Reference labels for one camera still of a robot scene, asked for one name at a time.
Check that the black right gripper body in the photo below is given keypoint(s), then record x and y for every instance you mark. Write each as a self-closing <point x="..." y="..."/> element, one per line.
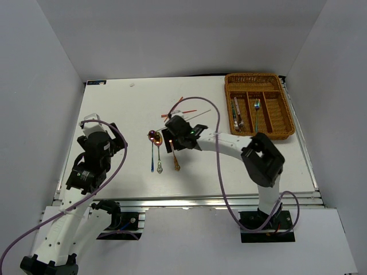
<point x="178" y="145"/>

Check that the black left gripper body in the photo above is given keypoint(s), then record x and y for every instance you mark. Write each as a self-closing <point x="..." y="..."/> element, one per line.
<point x="107" y="163"/>

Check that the gold ornate rainbow spoon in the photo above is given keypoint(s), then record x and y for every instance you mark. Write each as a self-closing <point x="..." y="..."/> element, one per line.
<point x="158" y="140"/>

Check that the purple iridescent spoon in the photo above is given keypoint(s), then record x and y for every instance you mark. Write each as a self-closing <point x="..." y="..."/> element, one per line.
<point x="151" y="135"/>

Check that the silver chopstick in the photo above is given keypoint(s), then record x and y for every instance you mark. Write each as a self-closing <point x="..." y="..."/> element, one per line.
<point x="189" y="118"/>

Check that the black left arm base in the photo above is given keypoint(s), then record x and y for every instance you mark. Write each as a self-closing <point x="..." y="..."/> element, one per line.
<point x="123" y="225"/>

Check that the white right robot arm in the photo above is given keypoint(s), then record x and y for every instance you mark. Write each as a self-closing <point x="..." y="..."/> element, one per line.
<point x="263" y="161"/>

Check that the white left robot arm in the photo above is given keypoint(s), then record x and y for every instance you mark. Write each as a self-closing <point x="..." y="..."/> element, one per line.
<point x="79" y="220"/>

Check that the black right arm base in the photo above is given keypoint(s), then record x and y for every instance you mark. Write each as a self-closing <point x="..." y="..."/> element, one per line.
<point x="277" y="230"/>

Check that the blue table label sticker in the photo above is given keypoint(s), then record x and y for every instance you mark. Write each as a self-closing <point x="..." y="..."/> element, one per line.
<point x="96" y="82"/>

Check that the woven wicker cutlery tray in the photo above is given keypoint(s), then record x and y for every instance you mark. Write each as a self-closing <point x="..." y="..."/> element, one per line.
<point x="275" y="118"/>

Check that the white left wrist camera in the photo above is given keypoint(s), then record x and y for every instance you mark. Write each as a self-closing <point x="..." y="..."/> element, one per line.
<point x="91" y="127"/>

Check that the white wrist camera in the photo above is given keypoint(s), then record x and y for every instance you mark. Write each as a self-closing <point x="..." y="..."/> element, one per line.
<point x="91" y="127"/>
<point x="176" y="113"/>

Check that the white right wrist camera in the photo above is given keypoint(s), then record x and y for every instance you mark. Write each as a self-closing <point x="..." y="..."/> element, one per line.
<point x="176" y="113"/>

